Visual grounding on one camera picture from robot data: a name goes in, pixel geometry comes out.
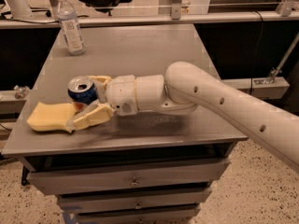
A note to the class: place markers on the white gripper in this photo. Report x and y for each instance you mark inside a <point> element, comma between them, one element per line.
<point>121,92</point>

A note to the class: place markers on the grey drawer cabinet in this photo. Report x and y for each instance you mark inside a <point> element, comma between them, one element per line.
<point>143,138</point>

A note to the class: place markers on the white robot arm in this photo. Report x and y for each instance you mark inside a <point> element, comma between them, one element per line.
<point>181,90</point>

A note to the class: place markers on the yellow sponge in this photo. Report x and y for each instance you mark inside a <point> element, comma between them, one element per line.
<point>45,118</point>

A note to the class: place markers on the top grey drawer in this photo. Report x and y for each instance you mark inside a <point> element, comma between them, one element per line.
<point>128,176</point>

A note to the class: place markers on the blue pepsi can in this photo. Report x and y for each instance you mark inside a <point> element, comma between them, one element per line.
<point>82,91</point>

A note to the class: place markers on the middle grey drawer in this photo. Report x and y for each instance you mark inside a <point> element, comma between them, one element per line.
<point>133,199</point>

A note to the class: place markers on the clear plastic water bottle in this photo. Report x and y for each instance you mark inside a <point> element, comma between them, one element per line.
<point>68,19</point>

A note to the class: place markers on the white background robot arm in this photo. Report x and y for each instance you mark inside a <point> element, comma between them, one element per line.
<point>20,9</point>

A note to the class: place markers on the crumpled foil object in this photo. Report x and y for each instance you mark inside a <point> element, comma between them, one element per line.
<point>21,91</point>

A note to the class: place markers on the grey vertical metal post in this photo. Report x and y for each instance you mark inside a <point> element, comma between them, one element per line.
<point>176,9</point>

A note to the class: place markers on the grey drawer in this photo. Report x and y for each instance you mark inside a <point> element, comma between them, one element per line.
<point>139,216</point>
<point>128,176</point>
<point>133,199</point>

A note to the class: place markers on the grey metal rail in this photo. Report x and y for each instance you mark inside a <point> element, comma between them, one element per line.
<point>110,21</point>

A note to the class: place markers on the bottom grey drawer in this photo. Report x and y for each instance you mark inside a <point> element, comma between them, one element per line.
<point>139,216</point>

